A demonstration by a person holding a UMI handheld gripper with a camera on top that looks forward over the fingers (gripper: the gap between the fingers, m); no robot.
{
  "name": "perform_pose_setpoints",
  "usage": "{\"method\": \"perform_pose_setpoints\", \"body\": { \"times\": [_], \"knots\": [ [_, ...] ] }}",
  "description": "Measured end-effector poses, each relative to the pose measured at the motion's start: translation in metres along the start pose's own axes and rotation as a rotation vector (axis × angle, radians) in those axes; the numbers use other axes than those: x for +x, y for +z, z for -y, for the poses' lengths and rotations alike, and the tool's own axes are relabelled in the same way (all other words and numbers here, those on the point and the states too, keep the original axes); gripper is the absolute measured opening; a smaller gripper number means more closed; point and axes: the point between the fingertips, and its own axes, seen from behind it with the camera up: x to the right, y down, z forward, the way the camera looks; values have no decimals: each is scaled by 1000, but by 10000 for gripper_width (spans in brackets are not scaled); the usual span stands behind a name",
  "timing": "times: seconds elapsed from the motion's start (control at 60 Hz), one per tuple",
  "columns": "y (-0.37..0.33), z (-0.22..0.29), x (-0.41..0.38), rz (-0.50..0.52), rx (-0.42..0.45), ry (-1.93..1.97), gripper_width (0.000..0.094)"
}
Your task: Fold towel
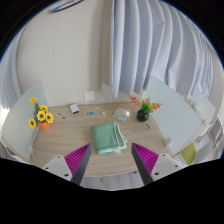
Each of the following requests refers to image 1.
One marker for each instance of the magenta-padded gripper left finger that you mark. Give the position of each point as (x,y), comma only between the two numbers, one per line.
(77,159)

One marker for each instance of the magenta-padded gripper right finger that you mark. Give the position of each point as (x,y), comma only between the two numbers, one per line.
(146,160)

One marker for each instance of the green towel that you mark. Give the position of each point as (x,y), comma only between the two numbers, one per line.
(106,138)

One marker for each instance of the yellow-green chair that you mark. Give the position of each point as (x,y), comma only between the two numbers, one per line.
(188,153)

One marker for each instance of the small green-grey sticker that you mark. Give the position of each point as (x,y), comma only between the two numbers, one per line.
(63,117)

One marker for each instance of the orange flowers in black vase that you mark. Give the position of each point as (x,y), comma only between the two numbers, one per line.
(142,116)

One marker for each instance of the blue sticker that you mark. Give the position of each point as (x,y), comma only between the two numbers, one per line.
(90,113)

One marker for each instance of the sunflowers in orange vase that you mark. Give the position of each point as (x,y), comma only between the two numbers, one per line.
(44,125)

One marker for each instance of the white tag on divider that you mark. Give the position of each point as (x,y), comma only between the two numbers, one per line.
(30,149)

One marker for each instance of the small pink-grey sticker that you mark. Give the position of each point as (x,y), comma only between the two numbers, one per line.
(58,114)

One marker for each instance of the small white box device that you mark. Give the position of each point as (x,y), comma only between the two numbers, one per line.
(74,108)

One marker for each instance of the frosted desk divider panel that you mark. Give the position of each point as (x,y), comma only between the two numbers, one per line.
(203,106)
(21,123)
(173,116)

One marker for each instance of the yellow-green sticker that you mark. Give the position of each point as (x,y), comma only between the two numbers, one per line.
(106,113)

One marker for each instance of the grey-white curtain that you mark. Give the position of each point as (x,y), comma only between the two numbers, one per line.
(150,50)
(8,80)

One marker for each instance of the white wall socket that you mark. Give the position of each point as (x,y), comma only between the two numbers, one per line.
(89,95)

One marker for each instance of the round wall clock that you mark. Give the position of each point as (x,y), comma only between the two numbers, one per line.
(65,4)

